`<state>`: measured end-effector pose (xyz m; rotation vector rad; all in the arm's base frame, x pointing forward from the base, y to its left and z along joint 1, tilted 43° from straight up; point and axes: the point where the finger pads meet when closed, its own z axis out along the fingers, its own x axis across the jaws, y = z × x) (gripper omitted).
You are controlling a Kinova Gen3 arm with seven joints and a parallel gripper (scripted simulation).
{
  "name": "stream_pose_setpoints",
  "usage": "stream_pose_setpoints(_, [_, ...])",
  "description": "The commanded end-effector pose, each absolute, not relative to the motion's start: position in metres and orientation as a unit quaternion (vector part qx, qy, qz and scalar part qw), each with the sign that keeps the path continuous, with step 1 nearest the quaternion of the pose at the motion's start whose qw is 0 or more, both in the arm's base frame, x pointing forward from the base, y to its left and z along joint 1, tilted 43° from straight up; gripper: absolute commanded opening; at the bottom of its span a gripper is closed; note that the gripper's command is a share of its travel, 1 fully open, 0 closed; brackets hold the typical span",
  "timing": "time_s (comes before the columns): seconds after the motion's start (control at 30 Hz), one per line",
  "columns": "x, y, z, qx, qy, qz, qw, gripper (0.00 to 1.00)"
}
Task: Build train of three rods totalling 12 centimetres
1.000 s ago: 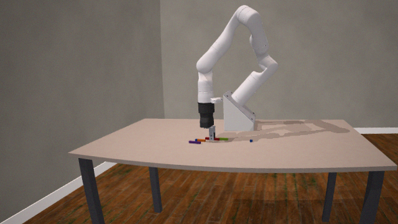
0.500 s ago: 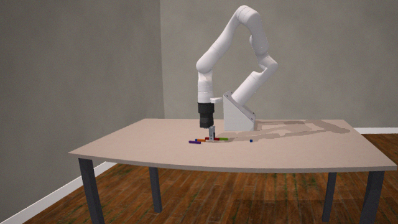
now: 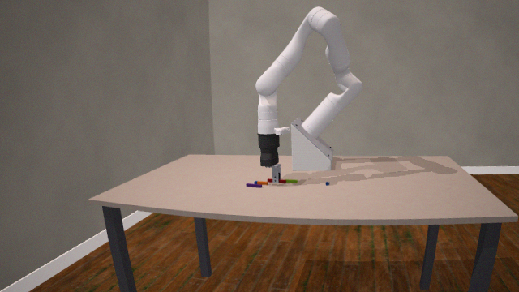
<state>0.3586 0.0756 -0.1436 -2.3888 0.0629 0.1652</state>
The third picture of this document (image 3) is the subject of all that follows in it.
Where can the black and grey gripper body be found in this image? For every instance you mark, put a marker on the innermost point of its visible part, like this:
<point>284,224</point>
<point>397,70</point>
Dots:
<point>268,135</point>

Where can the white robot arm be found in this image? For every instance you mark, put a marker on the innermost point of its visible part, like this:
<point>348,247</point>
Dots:
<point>328,26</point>

